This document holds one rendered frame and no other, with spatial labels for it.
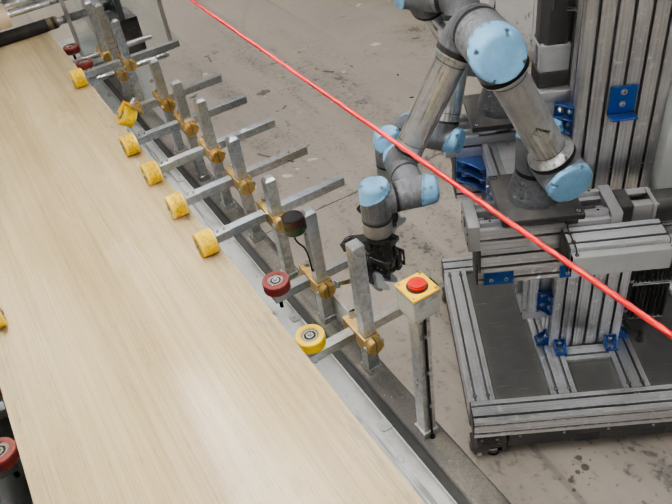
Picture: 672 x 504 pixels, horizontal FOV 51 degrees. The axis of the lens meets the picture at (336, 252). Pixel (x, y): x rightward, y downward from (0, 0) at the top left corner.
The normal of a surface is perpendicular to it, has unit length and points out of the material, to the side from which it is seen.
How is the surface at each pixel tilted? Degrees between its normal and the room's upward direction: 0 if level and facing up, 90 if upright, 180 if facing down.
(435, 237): 0
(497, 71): 83
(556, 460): 0
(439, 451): 0
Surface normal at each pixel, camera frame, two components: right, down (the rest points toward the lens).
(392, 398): -0.12, -0.75
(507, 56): 0.12, 0.54
